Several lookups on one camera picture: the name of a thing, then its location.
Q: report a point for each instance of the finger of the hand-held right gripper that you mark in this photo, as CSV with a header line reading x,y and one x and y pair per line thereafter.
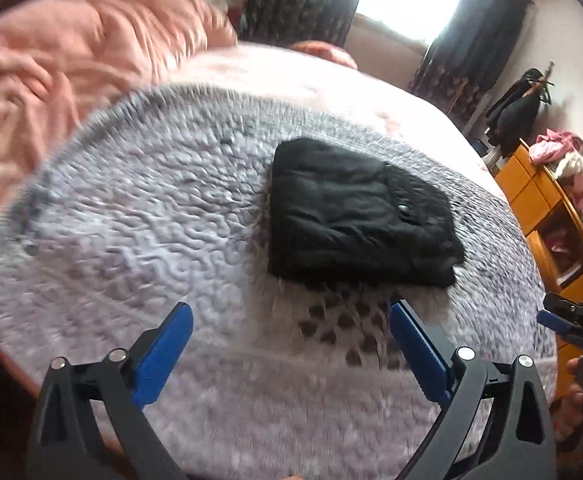
x,y
561,327
566,304

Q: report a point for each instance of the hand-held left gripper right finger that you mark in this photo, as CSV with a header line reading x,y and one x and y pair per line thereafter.
x,y
419,350

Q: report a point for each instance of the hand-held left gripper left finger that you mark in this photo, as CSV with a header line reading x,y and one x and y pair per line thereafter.
x,y
164,345

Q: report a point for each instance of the black pants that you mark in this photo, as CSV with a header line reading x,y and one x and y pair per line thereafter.
x,y
351,210

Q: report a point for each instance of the person's right hand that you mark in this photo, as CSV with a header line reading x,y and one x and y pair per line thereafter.
x,y
574,415

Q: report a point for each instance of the orange wooden cabinet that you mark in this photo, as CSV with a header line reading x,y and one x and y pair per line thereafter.
x,y
551,220

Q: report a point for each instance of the grey quilted blanket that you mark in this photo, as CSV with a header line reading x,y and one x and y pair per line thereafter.
x,y
171,220

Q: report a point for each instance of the pink clothes pile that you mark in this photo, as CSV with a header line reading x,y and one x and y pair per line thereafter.
x,y
564,155

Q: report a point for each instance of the dark coats on rack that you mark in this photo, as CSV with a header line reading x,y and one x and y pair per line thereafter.
x,y
519,110

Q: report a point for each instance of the pink bed sheet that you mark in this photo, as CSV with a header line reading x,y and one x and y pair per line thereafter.
x,y
371,90

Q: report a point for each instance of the dark patterned curtain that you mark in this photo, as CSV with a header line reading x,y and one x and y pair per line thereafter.
x,y
301,0
471,45

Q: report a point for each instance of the pink ruffled comforter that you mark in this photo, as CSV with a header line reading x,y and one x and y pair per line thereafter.
x,y
71,50

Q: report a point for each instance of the pink pillow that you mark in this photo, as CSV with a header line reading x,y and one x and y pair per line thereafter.
x,y
326,52

